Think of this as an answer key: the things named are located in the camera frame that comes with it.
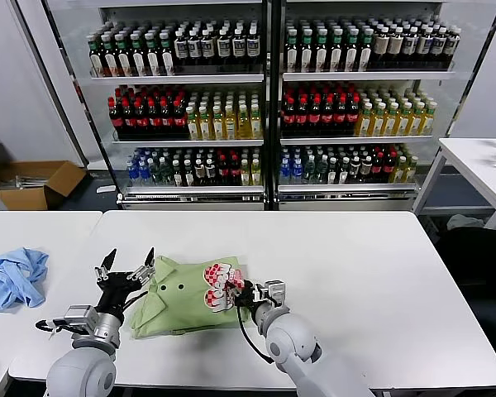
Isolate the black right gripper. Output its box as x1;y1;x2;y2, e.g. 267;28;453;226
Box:
227;279;269;309

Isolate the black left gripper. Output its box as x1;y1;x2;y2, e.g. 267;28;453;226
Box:
93;246;156;318

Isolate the light green polo shirt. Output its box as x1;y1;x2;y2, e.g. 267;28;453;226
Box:
128;255;249;338

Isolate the open brown cardboard box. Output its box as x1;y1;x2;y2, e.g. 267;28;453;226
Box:
0;160;88;211

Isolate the crumpled light blue shirt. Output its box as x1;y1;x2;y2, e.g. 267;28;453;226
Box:
0;246;50;312

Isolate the red cap cola bottle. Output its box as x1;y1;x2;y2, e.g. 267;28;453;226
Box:
384;151;397;184
174;97;188;134
229;155;242;186
217;155;231;186
348;94;362;130
122;98;136;134
160;98;176;134
322;95;336;131
108;97;124;134
296;95;311;132
147;98;163;134
335;95;350;131
283;95;298;132
134;98;150;134
309;95;323;132
372;151;385;184

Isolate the metal rods bundle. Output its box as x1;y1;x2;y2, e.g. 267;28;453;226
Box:
15;174;50;189

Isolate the beverage display cooler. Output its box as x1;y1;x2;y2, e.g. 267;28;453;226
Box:
76;0;274;212
272;0;460;213

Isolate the dark bottle blue white label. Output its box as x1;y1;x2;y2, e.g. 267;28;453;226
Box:
174;27;190;66
246;25;261;65
417;26;433;62
231;26;247;65
201;26;216;66
432;25;447;62
445;25;462;62
188;27;203;66
216;26;231;65

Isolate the grey cloth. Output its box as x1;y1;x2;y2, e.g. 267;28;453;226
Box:
446;213;487;231

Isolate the black chair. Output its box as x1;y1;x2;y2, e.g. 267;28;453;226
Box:
436;225;496;328

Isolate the white side table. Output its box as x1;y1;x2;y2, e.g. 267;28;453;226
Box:
413;137;496;229

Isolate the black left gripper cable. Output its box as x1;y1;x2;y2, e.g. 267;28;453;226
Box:
122;289;150;312

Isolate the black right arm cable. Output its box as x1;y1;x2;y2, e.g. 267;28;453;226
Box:
235;304;276;365

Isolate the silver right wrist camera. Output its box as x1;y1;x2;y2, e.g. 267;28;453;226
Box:
264;280;286;305

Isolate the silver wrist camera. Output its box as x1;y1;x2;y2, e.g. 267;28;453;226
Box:
264;280;286;305
64;304;100;332

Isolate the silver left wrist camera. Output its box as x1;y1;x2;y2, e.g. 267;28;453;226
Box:
64;304;100;332

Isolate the black left camera cable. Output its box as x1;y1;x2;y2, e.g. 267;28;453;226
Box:
35;318;74;334

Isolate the glass cooler door black frame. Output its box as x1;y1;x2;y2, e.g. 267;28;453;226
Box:
14;0;125;199
446;0;496;140

